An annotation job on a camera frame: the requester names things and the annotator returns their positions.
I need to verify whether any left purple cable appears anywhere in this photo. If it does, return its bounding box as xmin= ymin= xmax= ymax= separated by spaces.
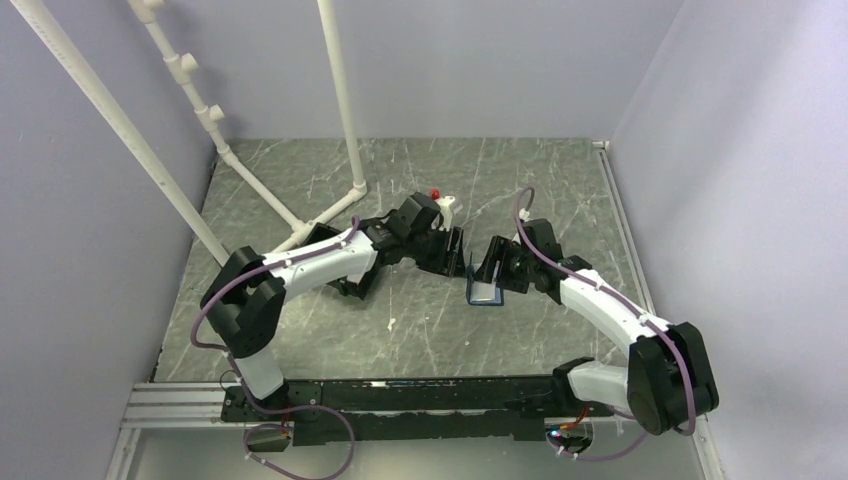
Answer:
xmin=190 ymin=215 xmax=362 ymax=480

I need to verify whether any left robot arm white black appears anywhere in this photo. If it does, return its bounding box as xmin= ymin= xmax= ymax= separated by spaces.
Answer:
xmin=199 ymin=192 xmax=465 ymax=420

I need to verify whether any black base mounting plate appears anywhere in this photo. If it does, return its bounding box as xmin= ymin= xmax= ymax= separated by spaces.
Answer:
xmin=220 ymin=374 xmax=614 ymax=446

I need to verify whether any black card tray box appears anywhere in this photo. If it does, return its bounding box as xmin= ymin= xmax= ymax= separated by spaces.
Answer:
xmin=304 ymin=223 xmax=379 ymax=300

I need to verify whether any white PVC pipe frame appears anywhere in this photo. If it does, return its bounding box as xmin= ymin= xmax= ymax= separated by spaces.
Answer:
xmin=11 ymin=1 xmax=368 ymax=265

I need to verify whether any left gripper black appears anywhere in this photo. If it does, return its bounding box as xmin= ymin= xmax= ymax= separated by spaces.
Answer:
xmin=406 ymin=223 xmax=468 ymax=279

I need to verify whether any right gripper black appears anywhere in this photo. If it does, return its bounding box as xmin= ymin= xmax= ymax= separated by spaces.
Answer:
xmin=473 ymin=235 xmax=537 ymax=294

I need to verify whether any blue leather card holder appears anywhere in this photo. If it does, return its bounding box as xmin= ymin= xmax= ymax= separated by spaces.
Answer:
xmin=466 ymin=259 xmax=504 ymax=307

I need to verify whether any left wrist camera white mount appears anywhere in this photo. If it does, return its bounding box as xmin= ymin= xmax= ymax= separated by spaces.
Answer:
xmin=430 ymin=188 xmax=463 ymax=231

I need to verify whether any aluminium extrusion rail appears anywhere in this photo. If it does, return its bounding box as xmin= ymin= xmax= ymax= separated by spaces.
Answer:
xmin=121 ymin=382 xmax=707 ymax=429

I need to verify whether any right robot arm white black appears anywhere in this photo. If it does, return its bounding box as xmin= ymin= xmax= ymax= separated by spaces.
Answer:
xmin=467 ymin=219 xmax=719 ymax=435

